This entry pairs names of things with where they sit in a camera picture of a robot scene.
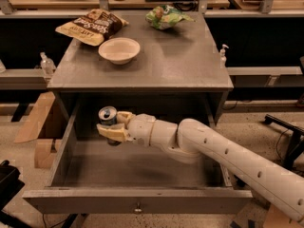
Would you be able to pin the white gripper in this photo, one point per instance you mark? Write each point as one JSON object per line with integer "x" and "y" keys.
{"x": 140, "y": 127}

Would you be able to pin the blue silver redbull can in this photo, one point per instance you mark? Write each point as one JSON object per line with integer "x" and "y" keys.
{"x": 107, "y": 116}

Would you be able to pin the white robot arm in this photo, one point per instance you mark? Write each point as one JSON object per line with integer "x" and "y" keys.
{"x": 187, "y": 140}

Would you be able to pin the open grey top drawer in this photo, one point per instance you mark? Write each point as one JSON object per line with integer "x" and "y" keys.
{"x": 92, "y": 177}

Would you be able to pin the white ceramic bowl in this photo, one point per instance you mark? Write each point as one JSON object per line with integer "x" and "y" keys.
{"x": 119, "y": 51}

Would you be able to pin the wooden blocks on floor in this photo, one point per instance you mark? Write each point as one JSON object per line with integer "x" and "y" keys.
{"x": 45, "y": 125}

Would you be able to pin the grey wooden cabinet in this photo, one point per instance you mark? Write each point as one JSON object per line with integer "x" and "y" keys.
{"x": 180, "y": 59}

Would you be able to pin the clear plastic bottle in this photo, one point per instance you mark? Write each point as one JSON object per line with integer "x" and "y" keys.
{"x": 47, "y": 64}

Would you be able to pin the brown yellow chip bag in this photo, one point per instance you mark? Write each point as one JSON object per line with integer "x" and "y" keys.
{"x": 93, "y": 28}

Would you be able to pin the green snack bag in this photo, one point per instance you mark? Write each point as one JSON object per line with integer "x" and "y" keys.
{"x": 165, "y": 17}

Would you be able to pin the white pump sanitizer bottle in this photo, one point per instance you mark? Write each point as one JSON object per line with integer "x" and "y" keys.
{"x": 222, "y": 54}

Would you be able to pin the black bin at left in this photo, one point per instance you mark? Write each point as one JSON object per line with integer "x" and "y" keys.
{"x": 10, "y": 184}

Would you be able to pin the cardboard box corner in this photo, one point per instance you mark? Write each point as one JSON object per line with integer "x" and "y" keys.
{"x": 277, "y": 219}

